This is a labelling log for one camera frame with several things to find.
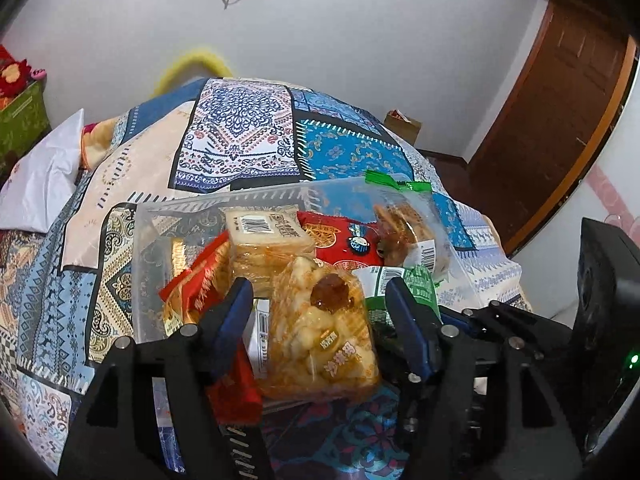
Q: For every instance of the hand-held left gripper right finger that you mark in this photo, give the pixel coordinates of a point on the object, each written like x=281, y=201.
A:
x=406, y=320

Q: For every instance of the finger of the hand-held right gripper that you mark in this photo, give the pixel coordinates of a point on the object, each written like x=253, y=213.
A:
x=530, y=322
x=400, y=375

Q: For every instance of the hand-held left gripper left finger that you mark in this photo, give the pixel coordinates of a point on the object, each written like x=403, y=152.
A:
x=235, y=312

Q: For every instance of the clear puffed rice cake packet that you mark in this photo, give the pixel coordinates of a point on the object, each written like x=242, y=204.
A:
x=320, y=340

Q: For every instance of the clear green-topped cookie packet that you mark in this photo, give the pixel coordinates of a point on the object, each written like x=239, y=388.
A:
x=400, y=225

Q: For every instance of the clear plastic container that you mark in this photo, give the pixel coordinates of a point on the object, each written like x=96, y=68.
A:
x=150, y=240

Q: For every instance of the white barcode snack packet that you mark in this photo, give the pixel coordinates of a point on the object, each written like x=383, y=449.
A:
x=260, y=332

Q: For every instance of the orange red snack packet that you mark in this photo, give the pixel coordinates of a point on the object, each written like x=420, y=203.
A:
x=200, y=280

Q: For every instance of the green snack packet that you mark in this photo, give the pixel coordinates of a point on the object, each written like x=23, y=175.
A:
x=372, y=280

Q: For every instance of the beige cracker packet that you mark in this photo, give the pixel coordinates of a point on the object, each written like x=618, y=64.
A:
x=260, y=255

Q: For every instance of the gold snack packet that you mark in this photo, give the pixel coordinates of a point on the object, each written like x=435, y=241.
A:
x=179, y=260

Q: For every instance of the red round-print snack packet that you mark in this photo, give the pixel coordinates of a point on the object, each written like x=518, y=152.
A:
x=340, y=240

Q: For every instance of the blue patchwork blanket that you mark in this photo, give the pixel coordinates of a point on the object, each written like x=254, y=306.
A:
x=240, y=125

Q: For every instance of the cardboard box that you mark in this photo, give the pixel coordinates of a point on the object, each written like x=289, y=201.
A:
x=402, y=127

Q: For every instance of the brown wooden door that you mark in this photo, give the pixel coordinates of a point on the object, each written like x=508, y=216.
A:
x=550, y=110

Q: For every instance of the orange floral fleece blanket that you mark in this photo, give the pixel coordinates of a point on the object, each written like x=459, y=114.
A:
x=100, y=140

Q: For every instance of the white pillow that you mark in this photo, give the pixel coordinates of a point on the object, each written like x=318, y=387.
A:
x=45, y=180

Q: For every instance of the yellow fuzzy hoop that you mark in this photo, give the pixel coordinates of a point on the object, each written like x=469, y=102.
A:
x=190, y=55

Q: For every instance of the green storage box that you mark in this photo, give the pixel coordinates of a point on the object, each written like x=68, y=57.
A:
x=22, y=120

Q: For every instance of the small pink plush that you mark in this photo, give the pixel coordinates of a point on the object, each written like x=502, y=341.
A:
x=39, y=73

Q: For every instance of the red plush toy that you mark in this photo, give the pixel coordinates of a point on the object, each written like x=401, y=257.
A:
x=12, y=72

